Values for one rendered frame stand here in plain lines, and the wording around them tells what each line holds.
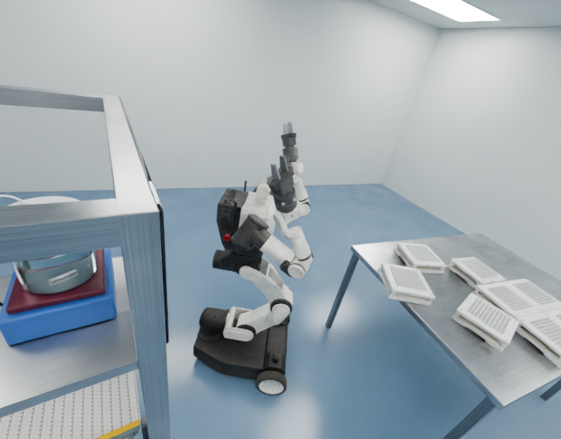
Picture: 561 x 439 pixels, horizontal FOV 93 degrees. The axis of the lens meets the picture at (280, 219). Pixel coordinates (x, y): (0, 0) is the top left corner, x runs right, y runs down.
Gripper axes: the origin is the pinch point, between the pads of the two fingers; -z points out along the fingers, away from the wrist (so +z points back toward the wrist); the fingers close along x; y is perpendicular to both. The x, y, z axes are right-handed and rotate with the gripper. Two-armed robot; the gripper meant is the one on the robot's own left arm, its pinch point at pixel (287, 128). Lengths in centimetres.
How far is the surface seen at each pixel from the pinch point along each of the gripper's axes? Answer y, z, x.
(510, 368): -54, 124, 91
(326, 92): -207, -75, -236
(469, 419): -31, 143, 87
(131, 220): 82, 22, 96
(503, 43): -417, -104, -93
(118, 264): 92, 41, 51
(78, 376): 99, 53, 82
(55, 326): 103, 46, 72
